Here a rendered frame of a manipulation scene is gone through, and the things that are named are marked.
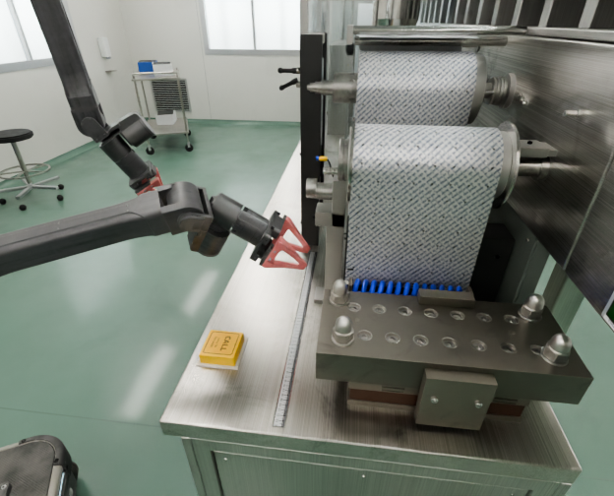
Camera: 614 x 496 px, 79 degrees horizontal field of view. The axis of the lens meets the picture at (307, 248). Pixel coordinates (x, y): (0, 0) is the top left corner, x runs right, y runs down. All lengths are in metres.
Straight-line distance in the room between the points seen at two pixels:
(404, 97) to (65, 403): 1.87
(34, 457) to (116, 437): 0.34
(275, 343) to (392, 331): 0.26
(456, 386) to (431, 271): 0.22
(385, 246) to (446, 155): 0.19
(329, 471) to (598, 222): 0.56
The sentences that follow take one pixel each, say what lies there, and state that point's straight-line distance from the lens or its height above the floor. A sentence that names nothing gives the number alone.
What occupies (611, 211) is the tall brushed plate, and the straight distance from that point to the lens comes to 0.61.
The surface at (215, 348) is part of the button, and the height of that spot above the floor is 0.92.
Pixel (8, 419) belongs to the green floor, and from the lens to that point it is 2.18.
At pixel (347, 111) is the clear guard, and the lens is 1.67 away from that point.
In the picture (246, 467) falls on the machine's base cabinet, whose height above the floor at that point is 0.78.
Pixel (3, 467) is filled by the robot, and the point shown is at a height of 0.24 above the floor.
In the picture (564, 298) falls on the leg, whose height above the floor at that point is 0.92.
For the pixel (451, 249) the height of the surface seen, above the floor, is 1.11.
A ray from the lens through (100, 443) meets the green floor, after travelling 1.90.
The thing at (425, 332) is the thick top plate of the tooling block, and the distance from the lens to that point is 0.65.
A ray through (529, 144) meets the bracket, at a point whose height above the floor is 1.29.
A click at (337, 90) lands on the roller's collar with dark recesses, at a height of 1.34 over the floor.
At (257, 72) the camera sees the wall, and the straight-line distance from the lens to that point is 6.38.
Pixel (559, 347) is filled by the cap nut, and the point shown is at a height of 1.06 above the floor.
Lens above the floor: 1.47
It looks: 32 degrees down
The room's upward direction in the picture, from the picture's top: straight up
